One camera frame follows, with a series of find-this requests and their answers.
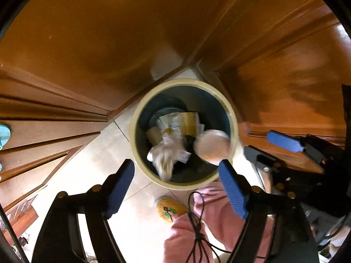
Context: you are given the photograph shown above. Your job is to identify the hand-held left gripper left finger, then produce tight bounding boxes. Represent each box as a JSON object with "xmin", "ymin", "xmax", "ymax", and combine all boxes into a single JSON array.
[{"xmin": 31, "ymin": 159, "xmax": 135, "ymax": 263}]

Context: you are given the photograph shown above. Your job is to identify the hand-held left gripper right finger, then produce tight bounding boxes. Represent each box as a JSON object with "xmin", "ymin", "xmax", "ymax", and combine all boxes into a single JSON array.
[{"xmin": 218, "ymin": 160, "xmax": 320, "ymax": 263}]

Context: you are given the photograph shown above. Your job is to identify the beige round trash bin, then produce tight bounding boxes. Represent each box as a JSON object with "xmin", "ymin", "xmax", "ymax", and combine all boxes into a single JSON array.
[{"xmin": 129, "ymin": 78, "xmax": 240, "ymax": 191}]

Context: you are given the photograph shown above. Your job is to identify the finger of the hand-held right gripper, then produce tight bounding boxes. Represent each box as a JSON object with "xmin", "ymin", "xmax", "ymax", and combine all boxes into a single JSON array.
[
  {"xmin": 267, "ymin": 131, "xmax": 327, "ymax": 170},
  {"xmin": 244, "ymin": 146, "xmax": 280, "ymax": 181}
]

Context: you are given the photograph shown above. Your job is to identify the wooden cabinet doors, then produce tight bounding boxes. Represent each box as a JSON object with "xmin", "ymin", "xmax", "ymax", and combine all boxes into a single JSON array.
[{"xmin": 0, "ymin": 0, "xmax": 351, "ymax": 225}]

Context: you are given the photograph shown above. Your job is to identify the round pale lid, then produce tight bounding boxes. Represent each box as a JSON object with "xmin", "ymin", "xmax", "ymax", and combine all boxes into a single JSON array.
[{"xmin": 193, "ymin": 130, "xmax": 231, "ymax": 165}]

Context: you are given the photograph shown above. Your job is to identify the person's pink trousers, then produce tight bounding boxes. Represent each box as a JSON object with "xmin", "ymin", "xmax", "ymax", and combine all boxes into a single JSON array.
[{"xmin": 164, "ymin": 181, "xmax": 275, "ymax": 263}]

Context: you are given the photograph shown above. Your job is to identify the white plastic wrapper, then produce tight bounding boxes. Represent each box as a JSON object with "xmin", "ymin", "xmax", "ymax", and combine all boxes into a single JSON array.
[{"xmin": 147, "ymin": 135, "xmax": 192, "ymax": 181}]

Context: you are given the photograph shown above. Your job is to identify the round drawer knob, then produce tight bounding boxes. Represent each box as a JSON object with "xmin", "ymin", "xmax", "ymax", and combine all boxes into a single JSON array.
[{"xmin": 0, "ymin": 124, "xmax": 11, "ymax": 150}]

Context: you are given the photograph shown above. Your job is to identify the yellow slipper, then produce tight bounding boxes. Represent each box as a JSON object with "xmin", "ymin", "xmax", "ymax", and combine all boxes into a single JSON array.
[{"xmin": 155, "ymin": 196, "xmax": 188, "ymax": 224}]

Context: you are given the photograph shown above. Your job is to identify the black cable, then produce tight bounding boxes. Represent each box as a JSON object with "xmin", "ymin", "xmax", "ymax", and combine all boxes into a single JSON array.
[{"xmin": 188, "ymin": 192, "xmax": 233, "ymax": 263}]

